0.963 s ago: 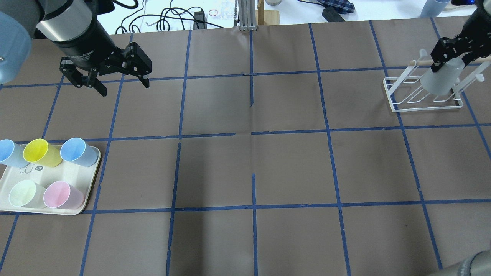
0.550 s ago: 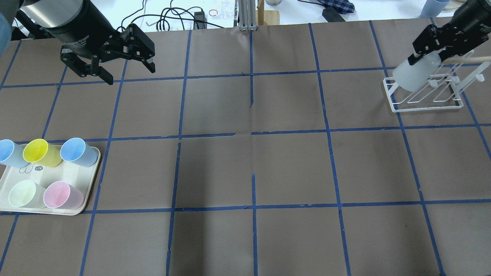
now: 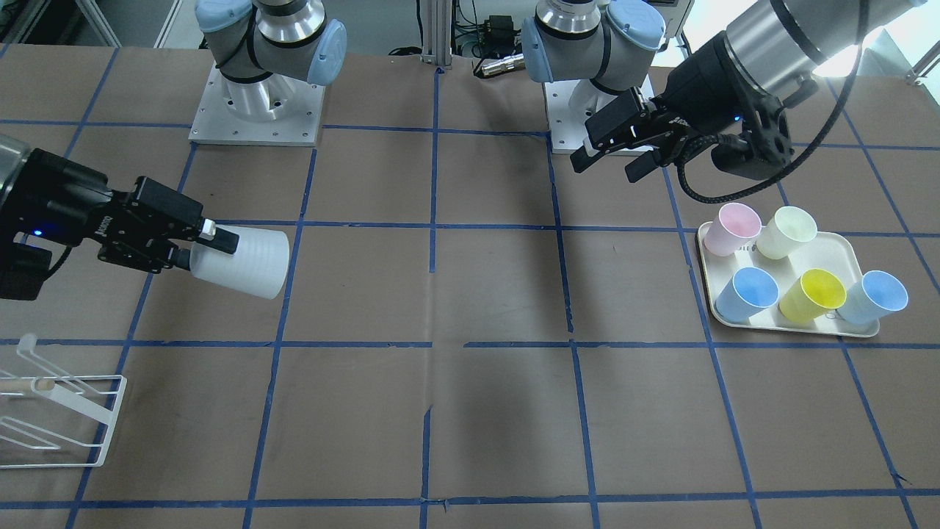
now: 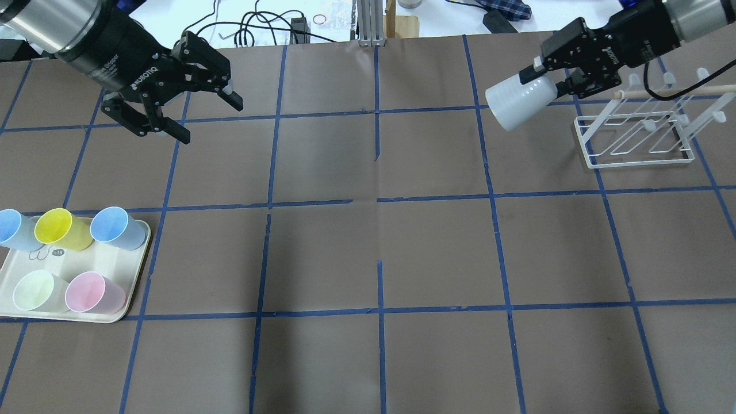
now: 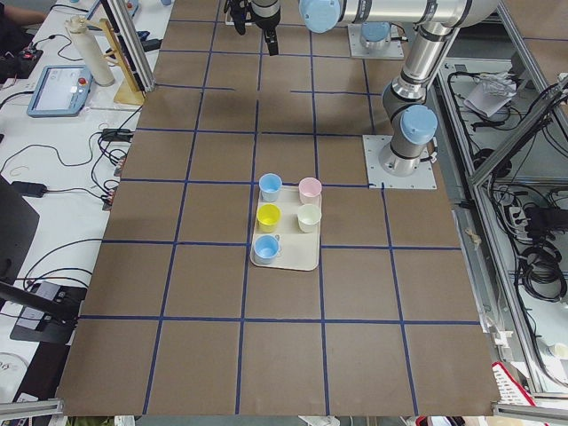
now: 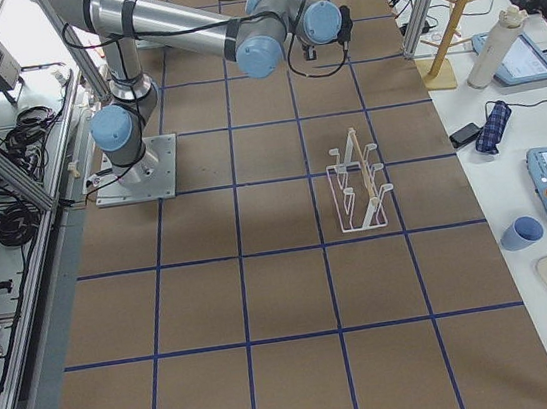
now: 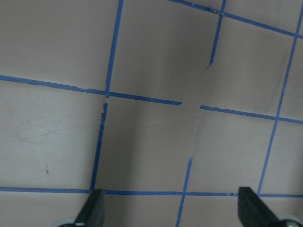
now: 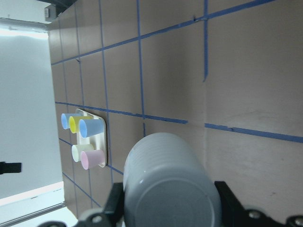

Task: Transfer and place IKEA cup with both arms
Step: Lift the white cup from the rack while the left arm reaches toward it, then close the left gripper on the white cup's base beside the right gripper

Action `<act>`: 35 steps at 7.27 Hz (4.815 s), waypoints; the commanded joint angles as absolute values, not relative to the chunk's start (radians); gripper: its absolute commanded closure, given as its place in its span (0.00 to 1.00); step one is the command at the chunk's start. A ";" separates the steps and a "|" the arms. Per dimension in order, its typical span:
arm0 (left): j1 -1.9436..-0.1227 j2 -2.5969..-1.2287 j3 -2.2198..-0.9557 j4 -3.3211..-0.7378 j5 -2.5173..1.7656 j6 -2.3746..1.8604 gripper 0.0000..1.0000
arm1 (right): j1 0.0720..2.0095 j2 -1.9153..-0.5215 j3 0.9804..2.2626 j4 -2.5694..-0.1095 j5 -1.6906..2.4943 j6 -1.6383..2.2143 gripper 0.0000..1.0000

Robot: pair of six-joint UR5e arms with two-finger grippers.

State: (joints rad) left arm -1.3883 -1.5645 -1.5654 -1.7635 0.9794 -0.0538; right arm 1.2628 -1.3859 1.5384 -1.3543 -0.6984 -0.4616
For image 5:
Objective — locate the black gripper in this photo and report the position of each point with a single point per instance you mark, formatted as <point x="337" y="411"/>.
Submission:
<point x="266" y="19"/>

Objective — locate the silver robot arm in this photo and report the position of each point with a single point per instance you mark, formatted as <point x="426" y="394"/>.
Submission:
<point x="375" y="35"/>
<point x="437" y="23"/>

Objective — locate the blue cup far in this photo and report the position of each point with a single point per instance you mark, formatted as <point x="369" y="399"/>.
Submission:
<point x="270" y="185"/>

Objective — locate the blue cup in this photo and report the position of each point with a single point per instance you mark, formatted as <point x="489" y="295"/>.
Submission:
<point x="265" y="249"/>
<point x="270" y="185"/>

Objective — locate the pink cup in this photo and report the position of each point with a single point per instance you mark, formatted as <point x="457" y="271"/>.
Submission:
<point x="309" y="189"/>

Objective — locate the yellow cup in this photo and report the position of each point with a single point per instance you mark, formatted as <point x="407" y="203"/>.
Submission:
<point x="268" y="217"/>

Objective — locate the pale green cup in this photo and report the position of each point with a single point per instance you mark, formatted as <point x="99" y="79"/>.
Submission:
<point x="308" y="218"/>

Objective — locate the blue cup near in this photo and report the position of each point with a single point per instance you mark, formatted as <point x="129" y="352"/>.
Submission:
<point x="265" y="249"/>

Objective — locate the wooden stand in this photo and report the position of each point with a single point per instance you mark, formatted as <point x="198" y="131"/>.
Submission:
<point x="128" y="93"/>

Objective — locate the white cylindrical bottle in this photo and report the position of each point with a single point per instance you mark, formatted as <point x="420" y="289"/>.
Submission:
<point x="89" y="50"/>

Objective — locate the blue teach pendant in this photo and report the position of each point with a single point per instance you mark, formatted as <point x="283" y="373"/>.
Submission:
<point x="61" y="91"/>

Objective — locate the cream plastic tray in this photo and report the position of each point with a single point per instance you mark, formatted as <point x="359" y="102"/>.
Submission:
<point x="299" y="251"/>

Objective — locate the crumpled white paper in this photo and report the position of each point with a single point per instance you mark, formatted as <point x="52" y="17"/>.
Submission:
<point x="493" y="91"/>

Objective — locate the black power adapter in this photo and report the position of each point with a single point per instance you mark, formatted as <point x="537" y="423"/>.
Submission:
<point x="29" y="189"/>

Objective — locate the black monitor stand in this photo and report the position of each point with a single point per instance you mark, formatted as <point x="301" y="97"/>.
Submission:
<point x="49" y="310"/>

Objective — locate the aluminium frame post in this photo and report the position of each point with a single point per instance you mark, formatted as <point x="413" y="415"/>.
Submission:
<point x="130" y="46"/>

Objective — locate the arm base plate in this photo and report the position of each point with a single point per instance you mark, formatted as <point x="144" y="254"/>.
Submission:
<point x="421" y="175"/>
<point x="393" y="51"/>

